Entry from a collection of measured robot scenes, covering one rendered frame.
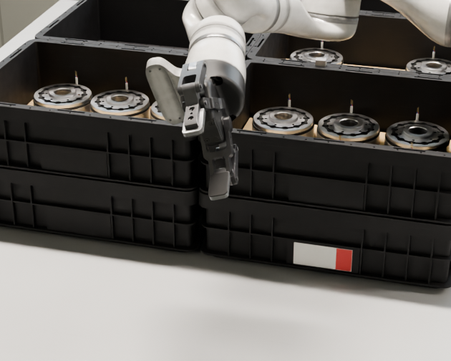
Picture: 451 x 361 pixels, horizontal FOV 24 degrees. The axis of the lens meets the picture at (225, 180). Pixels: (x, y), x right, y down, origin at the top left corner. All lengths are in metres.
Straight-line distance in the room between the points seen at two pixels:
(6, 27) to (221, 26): 2.91
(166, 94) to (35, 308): 0.46
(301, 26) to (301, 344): 0.45
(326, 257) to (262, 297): 0.12
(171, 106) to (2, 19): 2.91
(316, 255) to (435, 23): 0.39
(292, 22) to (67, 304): 0.53
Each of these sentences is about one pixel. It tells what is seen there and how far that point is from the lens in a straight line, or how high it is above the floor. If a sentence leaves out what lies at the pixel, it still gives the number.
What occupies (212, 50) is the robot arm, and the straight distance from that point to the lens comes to 1.23.
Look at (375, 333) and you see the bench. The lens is 1.51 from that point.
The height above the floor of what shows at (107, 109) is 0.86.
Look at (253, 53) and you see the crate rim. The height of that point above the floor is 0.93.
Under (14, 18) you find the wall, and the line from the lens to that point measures 4.12.
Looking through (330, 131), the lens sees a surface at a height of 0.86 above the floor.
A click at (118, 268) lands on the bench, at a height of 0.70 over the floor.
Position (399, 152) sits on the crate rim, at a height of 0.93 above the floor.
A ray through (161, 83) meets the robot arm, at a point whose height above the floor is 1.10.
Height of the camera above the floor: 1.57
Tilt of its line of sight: 27 degrees down
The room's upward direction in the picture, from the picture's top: straight up
